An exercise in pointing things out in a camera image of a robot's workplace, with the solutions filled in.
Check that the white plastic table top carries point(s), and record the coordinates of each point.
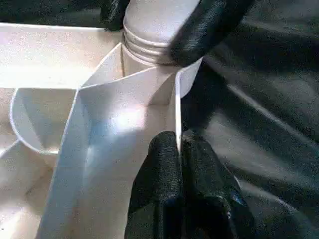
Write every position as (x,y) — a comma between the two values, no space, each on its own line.
(60,99)

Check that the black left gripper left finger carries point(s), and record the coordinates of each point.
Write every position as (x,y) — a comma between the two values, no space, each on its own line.
(157,194)

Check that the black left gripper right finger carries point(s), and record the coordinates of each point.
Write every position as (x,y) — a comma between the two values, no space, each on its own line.
(214,194)

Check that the white plastic table leg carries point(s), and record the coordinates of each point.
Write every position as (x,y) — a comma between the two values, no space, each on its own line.
(154,30)

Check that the black mat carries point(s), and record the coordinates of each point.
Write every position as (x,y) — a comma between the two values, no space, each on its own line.
(264,124)

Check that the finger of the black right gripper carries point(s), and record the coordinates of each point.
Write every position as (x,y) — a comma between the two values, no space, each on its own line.
(113,12)
(209,27)

